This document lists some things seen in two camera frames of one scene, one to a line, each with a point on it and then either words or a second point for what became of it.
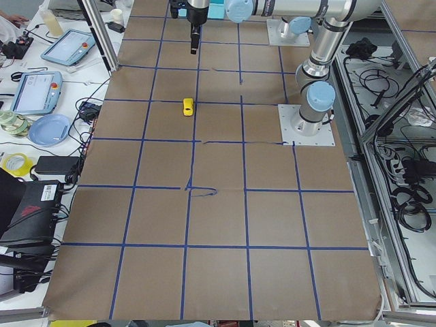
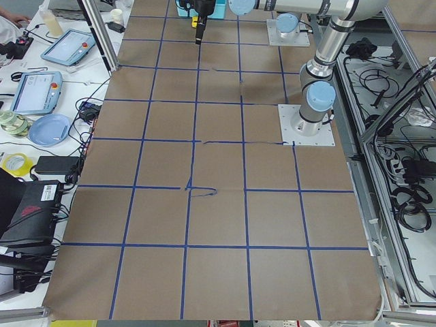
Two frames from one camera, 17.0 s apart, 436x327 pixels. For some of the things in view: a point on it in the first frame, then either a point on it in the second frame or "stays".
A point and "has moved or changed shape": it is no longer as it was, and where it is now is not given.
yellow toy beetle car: x=188 y=107 has moved or changed shape
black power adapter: x=56 y=165 stays
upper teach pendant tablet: x=69 y=48 stays
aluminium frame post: x=100 y=34 stays
